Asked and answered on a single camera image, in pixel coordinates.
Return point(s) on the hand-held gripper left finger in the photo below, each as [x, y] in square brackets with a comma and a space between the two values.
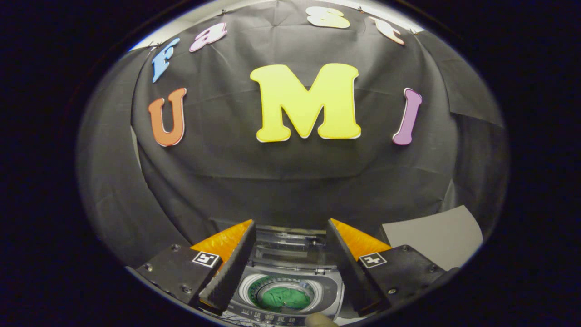
[231, 268]

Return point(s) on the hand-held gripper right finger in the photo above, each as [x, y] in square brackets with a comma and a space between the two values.
[349, 268]

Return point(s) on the grey washing machine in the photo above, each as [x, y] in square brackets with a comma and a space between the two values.
[327, 290]

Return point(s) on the green shirt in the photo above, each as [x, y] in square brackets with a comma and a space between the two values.
[286, 299]

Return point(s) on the beige cabinet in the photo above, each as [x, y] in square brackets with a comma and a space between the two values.
[431, 236]

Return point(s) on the black backdrop cloth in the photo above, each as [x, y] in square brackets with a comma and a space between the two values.
[227, 172]

